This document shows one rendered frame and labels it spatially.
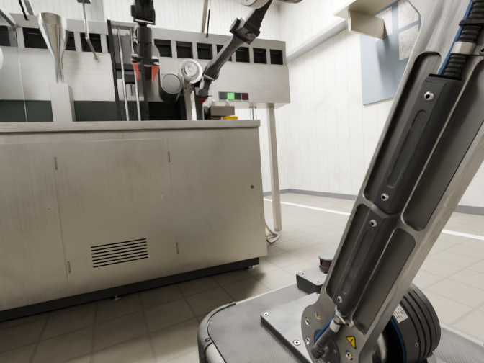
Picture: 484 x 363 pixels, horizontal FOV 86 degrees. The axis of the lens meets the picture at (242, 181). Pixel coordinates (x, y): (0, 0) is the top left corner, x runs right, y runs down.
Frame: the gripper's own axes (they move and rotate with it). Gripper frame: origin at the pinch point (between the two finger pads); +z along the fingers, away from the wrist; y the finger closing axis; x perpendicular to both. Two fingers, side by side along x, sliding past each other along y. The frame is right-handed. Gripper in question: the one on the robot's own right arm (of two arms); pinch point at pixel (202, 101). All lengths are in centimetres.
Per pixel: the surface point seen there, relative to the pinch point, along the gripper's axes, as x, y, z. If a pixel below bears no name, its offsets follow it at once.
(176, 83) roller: 8.1, -14.9, -6.8
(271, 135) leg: 8, 72, 50
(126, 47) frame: 15.9, -41.0, -23.3
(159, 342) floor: -125, -39, -2
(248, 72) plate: 42, 46, 11
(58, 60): 24, -77, -6
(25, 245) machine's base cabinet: -74, -90, 10
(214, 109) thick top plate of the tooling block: -8.2, 6.2, -1.9
